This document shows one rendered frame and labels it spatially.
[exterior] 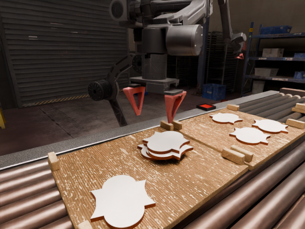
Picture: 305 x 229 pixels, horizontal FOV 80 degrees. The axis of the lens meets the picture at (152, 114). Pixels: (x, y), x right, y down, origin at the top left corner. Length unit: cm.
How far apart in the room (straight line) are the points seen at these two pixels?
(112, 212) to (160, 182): 13
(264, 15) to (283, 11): 43
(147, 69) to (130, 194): 26
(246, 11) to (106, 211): 625
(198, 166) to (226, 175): 7
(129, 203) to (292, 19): 584
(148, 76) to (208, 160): 28
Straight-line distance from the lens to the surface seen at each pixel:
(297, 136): 82
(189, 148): 52
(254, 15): 628
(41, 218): 45
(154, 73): 41
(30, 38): 510
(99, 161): 53
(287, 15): 604
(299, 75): 531
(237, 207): 45
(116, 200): 39
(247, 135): 71
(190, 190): 43
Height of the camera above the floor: 121
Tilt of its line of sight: 19 degrees down
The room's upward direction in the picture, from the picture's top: straight up
